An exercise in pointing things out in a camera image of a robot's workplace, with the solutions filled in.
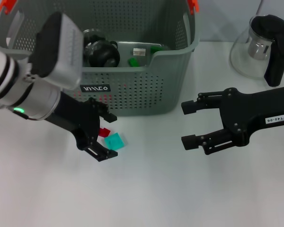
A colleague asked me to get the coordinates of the grey perforated storage bin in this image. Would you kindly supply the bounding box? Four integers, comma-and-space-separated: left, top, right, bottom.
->
0, 0, 201, 118

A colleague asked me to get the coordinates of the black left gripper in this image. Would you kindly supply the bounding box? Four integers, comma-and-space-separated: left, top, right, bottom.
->
45, 91, 119, 163

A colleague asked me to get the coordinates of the teal square block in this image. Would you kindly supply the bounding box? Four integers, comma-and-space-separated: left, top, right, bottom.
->
104, 132, 125, 151

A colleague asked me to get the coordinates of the orange bin handle clip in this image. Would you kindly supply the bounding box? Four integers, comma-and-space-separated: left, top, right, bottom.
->
0, 0, 17, 14
188, 0, 201, 15

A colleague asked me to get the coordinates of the dark red long block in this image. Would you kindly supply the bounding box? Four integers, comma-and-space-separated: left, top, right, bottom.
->
99, 127, 111, 138

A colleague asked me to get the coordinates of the glass teapot black handle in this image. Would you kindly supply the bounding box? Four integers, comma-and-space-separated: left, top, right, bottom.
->
229, 14, 284, 88

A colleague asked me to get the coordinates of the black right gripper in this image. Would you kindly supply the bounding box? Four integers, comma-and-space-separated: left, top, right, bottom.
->
180, 85, 284, 156

